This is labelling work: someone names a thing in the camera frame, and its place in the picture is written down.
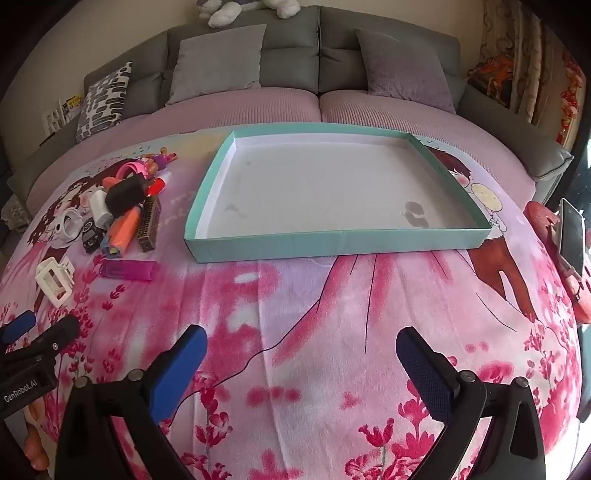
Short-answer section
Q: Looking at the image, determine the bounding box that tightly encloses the grey purple pillow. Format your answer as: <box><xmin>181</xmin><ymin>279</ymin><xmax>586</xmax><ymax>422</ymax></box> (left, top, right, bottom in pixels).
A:
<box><xmin>355</xmin><ymin>28</ymin><xmax>458</xmax><ymax>114</ymax></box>

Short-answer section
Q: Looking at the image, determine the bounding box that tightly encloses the phone stand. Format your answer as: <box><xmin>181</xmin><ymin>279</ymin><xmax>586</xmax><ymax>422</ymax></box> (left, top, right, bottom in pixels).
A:
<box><xmin>561</xmin><ymin>258</ymin><xmax>586</xmax><ymax>283</ymax></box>

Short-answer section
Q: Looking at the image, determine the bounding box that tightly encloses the orange blue plastic case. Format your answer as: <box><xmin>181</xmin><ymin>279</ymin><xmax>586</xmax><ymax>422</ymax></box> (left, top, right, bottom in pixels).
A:
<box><xmin>102</xmin><ymin>205</ymin><xmax>141</xmax><ymax>258</ymax></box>

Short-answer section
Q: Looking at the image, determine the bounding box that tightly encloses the red orange patterned bag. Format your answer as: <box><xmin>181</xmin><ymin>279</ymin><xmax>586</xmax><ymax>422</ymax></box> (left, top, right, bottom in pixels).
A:
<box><xmin>466</xmin><ymin>54</ymin><xmax>514</xmax><ymax>100</ymax></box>

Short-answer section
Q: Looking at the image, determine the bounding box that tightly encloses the white rack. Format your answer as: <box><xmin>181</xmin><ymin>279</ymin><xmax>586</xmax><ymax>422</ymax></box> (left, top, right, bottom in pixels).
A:
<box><xmin>42</xmin><ymin>98</ymin><xmax>70</xmax><ymax>136</ymax></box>

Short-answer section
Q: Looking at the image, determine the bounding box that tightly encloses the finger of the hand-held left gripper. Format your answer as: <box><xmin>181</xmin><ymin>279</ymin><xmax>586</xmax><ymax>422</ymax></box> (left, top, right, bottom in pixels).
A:
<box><xmin>0</xmin><ymin>315</ymin><xmax>81</xmax><ymax>370</ymax></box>
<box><xmin>0</xmin><ymin>310</ymin><xmax>37</xmax><ymax>344</ymax></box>

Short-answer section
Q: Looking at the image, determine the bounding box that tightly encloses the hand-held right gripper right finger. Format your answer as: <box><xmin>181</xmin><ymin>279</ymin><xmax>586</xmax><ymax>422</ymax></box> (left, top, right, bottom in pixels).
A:
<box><xmin>396</xmin><ymin>327</ymin><xmax>548</xmax><ymax>480</ymax></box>

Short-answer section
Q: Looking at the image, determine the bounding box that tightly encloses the pink toy watch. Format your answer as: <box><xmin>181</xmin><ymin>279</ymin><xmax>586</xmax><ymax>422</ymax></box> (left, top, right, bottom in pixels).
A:
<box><xmin>115</xmin><ymin>157</ymin><xmax>148</xmax><ymax>183</ymax></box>

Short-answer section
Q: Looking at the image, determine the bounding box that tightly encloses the beige patterned curtain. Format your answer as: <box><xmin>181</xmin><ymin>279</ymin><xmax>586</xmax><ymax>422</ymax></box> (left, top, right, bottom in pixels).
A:
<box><xmin>480</xmin><ymin>0</ymin><xmax>561</xmax><ymax>127</ymax></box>

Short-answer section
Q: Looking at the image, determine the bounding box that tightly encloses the grey white plush dog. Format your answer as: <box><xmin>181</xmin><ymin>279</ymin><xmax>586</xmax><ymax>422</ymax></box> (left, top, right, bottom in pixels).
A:
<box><xmin>196</xmin><ymin>0</ymin><xmax>301</xmax><ymax>27</ymax></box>

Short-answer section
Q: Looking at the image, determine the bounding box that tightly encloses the gold black patterned lighter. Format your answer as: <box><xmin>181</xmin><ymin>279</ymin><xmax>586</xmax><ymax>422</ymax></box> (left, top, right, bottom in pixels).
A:
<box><xmin>137</xmin><ymin>196</ymin><xmax>162</xmax><ymax>252</ymax></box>

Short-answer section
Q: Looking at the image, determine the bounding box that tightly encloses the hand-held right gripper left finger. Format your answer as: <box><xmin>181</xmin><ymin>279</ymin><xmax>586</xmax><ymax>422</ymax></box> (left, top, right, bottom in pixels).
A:
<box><xmin>54</xmin><ymin>324</ymin><xmax>208</xmax><ymax>480</ymax></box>

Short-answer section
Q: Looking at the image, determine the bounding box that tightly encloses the white hair claw clip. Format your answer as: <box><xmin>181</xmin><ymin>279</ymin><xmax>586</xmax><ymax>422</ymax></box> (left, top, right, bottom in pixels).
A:
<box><xmin>35</xmin><ymin>257</ymin><xmax>76</xmax><ymax>308</ymax></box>

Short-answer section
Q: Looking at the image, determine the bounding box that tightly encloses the black car key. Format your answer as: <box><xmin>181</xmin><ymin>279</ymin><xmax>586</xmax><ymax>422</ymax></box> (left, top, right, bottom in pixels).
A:
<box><xmin>82</xmin><ymin>219</ymin><xmax>103</xmax><ymax>254</ymax></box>

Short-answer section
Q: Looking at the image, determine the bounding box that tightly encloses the teal cardboard box lid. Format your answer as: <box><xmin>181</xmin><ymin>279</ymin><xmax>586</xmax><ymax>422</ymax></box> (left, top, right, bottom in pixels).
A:
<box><xmin>184</xmin><ymin>122</ymin><xmax>489</xmax><ymax>264</ymax></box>

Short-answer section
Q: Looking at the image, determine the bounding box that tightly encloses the red hanging decoration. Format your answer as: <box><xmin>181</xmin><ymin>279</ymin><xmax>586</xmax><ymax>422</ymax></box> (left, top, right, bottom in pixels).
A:
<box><xmin>560</xmin><ymin>46</ymin><xmax>588</xmax><ymax>148</ymax></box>

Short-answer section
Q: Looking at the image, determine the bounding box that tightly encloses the grey sofa with pink cover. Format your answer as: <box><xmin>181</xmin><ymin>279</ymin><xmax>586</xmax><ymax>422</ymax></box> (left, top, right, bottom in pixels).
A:
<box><xmin>7</xmin><ymin>6</ymin><xmax>574</xmax><ymax>232</ymax></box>

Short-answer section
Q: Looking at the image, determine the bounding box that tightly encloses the brown pink dog toy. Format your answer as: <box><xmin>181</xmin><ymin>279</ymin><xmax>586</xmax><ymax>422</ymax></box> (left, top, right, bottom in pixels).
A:
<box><xmin>143</xmin><ymin>148</ymin><xmax>178</xmax><ymax>175</ymax></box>

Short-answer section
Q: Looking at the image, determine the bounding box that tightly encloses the black white patterned pillow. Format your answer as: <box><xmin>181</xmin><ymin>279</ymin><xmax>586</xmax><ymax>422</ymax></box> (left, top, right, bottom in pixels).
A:
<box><xmin>76</xmin><ymin>61</ymin><xmax>133</xmax><ymax>143</ymax></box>

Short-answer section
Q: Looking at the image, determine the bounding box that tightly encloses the black plug charger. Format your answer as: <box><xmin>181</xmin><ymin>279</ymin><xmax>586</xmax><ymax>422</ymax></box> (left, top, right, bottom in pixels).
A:
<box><xmin>105</xmin><ymin>178</ymin><xmax>147</xmax><ymax>214</ymax></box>

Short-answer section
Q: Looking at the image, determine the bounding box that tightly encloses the printed cartoon blanket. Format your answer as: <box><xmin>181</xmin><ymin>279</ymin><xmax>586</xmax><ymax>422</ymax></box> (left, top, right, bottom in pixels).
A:
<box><xmin>0</xmin><ymin>122</ymin><xmax>583</xmax><ymax>480</ymax></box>

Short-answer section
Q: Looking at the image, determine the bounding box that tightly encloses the pink translucent lighter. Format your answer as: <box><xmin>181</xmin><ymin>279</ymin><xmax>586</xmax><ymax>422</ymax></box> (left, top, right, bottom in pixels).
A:
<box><xmin>99</xmin><ymin>261</ymin><xmax>159</xmax><ymax>281</ymax></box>

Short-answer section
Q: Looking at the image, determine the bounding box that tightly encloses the smartphone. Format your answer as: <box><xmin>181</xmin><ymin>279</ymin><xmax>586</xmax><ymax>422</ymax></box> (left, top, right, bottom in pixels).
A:
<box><xmin>558</xmin><ymin>198</ymin><xmax>588</xmax><ymax>273</ymax></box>

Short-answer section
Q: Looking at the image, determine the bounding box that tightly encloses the person's left hand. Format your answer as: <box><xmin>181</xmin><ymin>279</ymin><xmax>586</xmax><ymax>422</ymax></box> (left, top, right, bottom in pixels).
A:
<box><xmin>23</xmin><ymin>405</ymin><xmax>49</xmax><ymax>469</ymax></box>

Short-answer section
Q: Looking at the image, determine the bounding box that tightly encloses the light grey pillow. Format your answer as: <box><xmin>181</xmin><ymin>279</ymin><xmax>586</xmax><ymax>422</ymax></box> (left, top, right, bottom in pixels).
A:
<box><xmin>165</xmin><ymin>24</ymin><xmax>267</xmax><ymax>106</ymax></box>

